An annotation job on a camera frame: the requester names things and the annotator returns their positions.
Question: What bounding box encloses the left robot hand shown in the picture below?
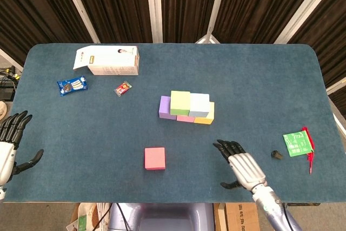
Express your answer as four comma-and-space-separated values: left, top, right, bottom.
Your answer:
0, 110, 45, 186

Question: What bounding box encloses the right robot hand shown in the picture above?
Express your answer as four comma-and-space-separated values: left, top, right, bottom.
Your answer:
212, 139, 268, 195

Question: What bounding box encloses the yellow foam cube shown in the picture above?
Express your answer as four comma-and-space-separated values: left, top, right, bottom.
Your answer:
193, 101, 215, 126

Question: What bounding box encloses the light blue foam cube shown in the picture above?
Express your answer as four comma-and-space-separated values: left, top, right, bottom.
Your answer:
188, 93, 211, 118

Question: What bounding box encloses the red foam cube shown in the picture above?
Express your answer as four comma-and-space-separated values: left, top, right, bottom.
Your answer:
144, 147, 166, 171

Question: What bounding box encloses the green foam cube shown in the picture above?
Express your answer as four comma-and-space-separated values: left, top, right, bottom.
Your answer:
170, 90, 191, 116

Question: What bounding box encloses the purple foam cube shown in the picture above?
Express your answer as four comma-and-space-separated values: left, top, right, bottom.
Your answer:
158, 95, 178, 121

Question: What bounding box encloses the brown cardboard box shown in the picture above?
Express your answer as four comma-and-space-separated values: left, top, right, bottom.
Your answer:
224, 202, 261, 231

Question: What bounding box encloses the black electronic device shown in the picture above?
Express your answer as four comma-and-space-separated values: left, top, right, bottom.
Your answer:
0, 86, 16, 101

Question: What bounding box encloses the green sachet packet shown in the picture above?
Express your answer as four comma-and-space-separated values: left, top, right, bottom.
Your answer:
282, 130, 314, 158

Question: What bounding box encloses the wooden plank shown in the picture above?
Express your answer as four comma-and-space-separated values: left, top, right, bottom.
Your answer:
213, 203, 227, 231

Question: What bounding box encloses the pink foam cube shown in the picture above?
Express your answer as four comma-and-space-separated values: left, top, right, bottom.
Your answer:
176, 114, 196, 123

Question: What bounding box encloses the blue Oreo cookie packet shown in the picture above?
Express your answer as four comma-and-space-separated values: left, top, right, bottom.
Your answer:
56, 76, 89, 97

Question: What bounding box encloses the teal felt table cover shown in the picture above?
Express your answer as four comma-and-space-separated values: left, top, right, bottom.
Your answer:
0, 43, 346, 204

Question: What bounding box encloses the grey robot torso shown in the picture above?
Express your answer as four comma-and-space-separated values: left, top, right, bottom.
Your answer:
108, 202, 216, 231

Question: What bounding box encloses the white paper bag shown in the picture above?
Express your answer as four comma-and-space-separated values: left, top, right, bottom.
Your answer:
66, 202, 111, 231

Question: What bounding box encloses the small red candy wrapper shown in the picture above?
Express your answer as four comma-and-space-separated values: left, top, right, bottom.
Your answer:
114, 81, 132, 97

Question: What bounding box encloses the white cardboard carton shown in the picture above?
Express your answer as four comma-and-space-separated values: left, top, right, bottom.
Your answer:
72, 45, 141, 76

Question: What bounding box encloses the dark brown curtain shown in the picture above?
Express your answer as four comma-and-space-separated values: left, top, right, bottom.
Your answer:
0, 0, 346, 102

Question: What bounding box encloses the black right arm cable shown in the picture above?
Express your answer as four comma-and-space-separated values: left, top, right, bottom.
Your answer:
275, 200, 295, 231

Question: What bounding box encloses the white frame post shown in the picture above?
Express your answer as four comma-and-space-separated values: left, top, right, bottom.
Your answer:
0, 48, 24, 72
274, 0, 332, 44
194, 0, 230, 44
58, 0, 101, 44
145, 0, 163, 44
325, 79, 346, 96

